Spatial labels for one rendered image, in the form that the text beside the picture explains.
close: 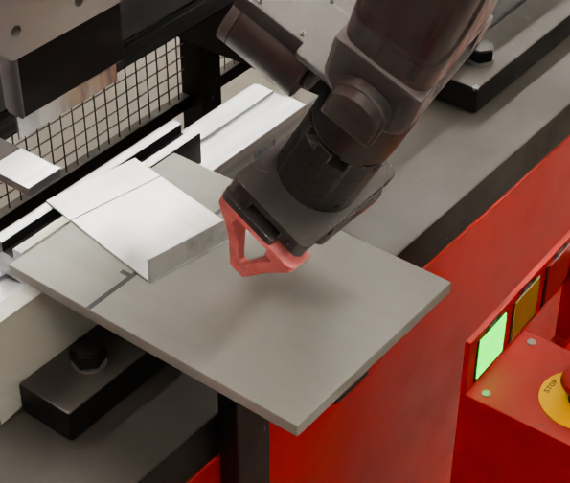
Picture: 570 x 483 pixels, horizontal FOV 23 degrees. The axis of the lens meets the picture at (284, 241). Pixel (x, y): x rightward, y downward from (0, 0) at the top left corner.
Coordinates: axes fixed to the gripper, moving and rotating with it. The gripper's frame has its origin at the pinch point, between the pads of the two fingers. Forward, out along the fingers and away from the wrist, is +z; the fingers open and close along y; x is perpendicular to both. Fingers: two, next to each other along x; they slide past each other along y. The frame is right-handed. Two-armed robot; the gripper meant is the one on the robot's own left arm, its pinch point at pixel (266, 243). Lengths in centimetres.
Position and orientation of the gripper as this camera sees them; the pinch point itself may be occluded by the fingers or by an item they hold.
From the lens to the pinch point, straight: 97.1
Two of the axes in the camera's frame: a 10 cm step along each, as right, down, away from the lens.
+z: -3.8, 4.9, 7.9
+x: 6.9, 7.1, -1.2
